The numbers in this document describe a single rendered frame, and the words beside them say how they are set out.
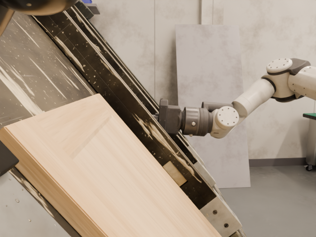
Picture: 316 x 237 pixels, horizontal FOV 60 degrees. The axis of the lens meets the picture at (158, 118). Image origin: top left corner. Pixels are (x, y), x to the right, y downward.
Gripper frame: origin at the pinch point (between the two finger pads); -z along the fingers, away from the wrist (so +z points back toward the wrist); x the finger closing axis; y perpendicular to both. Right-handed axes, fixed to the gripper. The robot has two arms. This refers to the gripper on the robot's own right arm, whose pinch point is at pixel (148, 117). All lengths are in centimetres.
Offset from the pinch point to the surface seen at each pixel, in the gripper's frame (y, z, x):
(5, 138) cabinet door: 60, -12, 7
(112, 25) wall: -298, -59, 74
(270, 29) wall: -314, 161, 90
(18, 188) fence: 68, -7, 6
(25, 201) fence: 68, -7, 5
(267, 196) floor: -209, 143, -113
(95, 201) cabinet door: 57, -5, 0
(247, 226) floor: -148, 98, -117
